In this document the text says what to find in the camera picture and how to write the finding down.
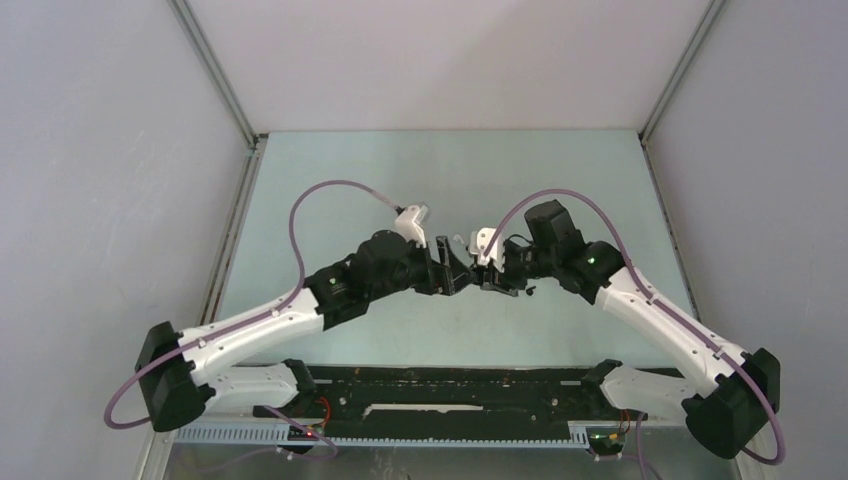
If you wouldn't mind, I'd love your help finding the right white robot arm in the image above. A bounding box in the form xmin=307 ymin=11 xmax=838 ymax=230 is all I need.
xmin=468 ymin=200 xmax=786 ymax=465

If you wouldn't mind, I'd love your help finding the white cable duct rail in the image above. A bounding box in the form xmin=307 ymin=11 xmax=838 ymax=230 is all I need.
xmin=175 ymin=423 xmax=591 ymax=450

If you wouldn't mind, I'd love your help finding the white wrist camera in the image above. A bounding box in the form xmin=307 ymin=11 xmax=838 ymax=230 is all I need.
xmin=394 ymin=203 xmax=429 ymax=248
xmin=468 ymin=228 xmax=505 ymax=271

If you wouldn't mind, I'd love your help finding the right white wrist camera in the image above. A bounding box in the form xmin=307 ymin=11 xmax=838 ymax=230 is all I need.
xmin=468 ymin=228 xmax=505 ymax=271

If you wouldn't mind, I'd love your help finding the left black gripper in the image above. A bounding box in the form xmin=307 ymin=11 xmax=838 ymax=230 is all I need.
xmin=368 ymin=235 xmax=475 ymax=301

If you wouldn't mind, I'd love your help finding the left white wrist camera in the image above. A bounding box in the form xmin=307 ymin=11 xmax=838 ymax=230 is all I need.
xmin=394 ymin=203 xmax=429 ymax=248

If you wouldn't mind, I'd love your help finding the right aluminium frame post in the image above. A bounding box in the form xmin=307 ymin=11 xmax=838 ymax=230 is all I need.
xmin=639 ymin=0 xmax=729 ymax=146

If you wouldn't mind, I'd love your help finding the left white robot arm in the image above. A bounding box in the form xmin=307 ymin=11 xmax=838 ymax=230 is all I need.
xmin=136 ymin=230 xmax=475 ymax=432

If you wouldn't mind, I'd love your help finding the aluminium frame post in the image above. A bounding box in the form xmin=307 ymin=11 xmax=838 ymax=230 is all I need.
xmin=639 ymin=0 xmax=729 ymax=146
xmin=167 ymin=0 xmax=259 ymax=148

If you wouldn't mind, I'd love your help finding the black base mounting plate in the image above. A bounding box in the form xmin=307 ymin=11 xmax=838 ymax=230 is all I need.
xmin=279 ymin=366 xmax=639 ymax=444

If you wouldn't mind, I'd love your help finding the left aluminium frame post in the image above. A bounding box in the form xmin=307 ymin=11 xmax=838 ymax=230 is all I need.
xmin=167 ymin=0 xmax=259 ymax=148

